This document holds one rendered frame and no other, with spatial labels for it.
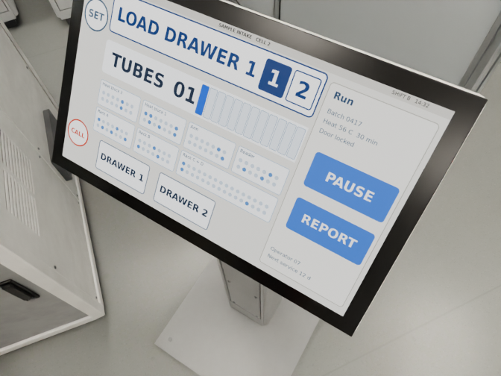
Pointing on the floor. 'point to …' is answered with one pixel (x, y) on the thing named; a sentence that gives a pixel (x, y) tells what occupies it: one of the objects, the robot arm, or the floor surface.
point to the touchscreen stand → (236, 327)
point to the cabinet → (39, 216)
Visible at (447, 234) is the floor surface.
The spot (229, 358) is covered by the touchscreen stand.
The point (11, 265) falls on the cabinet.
